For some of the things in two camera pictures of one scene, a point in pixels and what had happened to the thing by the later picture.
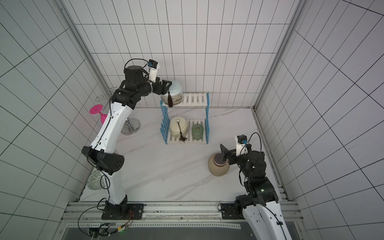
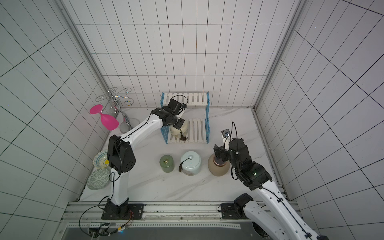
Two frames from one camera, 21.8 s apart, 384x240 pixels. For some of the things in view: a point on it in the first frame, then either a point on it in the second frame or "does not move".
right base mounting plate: x=229 y=211 does not move
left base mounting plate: x=135 y=211 does not move
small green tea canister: x=197 y=131 to x=167 y=162
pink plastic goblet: x=97 y=108 does not move
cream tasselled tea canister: x=178 y=127 does not move
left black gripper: x=159 y=91 to x=180 y=124
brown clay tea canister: x=217 y=166 does not move
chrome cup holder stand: x=132 y=126 does not move
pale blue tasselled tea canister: x=174 y=95 to x=190 y=163
